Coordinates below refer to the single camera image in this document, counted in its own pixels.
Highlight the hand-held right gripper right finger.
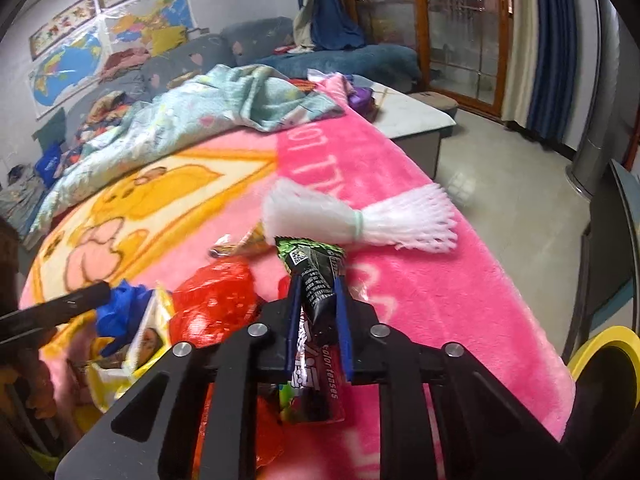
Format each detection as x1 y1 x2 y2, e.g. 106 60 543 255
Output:
334 276 583 480

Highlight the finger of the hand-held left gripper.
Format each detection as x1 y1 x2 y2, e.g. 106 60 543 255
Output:
0 282 112 346

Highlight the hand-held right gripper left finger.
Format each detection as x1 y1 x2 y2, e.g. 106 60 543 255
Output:
55 276 306 480

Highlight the black snack wrapper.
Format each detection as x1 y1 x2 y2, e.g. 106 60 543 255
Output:
275 237 347 348

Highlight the blue plastic bag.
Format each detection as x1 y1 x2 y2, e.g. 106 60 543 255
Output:
95 280 153 356

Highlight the red plastic bag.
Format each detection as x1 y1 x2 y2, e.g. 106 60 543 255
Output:
167 259 286 473

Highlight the yellow-rimmed trash bin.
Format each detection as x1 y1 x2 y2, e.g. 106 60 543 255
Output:
567 326 640 441

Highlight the yellow snack packet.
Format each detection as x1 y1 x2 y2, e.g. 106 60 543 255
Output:
85 287 176 413

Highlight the pink printed blanket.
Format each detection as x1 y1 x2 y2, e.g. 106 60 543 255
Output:
20 77 576 480

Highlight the small colourful candy wrapper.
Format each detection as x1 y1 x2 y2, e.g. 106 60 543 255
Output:
210 222 271 261

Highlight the white foam fruit net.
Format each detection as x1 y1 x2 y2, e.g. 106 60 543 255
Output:
262 178 458 253

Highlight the denim jacket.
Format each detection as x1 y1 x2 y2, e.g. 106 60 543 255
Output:
0 165 48 241

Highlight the blue tote bag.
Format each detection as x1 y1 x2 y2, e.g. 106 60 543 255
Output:
34 142 66 183

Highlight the light blue printed quilt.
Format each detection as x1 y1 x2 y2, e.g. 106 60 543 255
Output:
27 64 346 248

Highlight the white coffee table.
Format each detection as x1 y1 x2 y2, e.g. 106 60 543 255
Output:
367 82 458 181

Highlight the purple bag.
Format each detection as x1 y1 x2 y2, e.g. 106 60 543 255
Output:
347 85 376 116

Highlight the world map poster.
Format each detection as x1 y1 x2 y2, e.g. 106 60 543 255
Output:
26 25 113 121

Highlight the grey round stool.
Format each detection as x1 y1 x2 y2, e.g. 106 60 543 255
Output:
406 88 459 112

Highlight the dark blue plush blanket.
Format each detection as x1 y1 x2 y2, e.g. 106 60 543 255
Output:
257 42 423 93

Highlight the grey sofa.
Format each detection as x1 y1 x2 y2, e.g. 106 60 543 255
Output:
32 16 301 161

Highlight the dark grey cabinet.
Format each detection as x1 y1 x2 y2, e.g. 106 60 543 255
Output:
562 157 640 361

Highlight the wooden glass door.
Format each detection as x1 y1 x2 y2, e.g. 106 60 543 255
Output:
335 0 516 121

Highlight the country map poster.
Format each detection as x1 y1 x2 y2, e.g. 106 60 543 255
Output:
102 0 197 58

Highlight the hanging blue cloth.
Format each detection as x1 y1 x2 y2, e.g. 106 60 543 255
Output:
290 0 368 53

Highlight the beige window curtain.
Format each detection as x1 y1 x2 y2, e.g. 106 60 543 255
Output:
500 0 536 128

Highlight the grey tower air conditioner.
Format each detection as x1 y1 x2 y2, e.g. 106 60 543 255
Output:
565 0 628 198

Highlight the blue window curtain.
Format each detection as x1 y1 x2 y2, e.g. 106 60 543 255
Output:
525 0 586 146

